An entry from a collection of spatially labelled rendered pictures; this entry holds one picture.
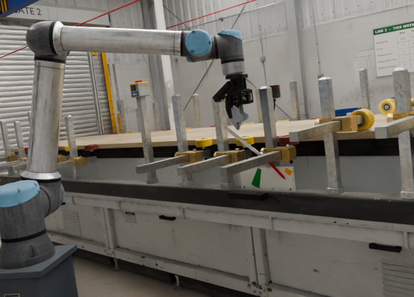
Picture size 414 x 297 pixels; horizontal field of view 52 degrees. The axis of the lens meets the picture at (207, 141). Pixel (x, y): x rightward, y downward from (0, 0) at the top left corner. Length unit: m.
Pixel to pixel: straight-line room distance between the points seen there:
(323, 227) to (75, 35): 1.12
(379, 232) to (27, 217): 1.20
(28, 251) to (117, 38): 0.79
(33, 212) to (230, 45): 0.92
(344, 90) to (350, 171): 7.41
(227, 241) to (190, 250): 0.31
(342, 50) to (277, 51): 1.50
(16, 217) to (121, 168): 1.27
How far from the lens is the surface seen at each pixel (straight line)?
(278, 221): 1.75
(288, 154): 1.61
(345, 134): 1.68
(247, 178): 1.74
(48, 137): 1.72
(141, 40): 1.50
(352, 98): 9.08
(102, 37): 1.53
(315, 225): 1.67
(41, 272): 1.53
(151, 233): 2.72
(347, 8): 9.22
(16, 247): 1.61
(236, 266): 2.29
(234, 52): 1.61
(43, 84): 1.71
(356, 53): 9.05
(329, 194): 1.57
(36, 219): 1.61
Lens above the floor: 1.07
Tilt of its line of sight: 5 degrees down
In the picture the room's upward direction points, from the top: 7 degrees counter-clockwise
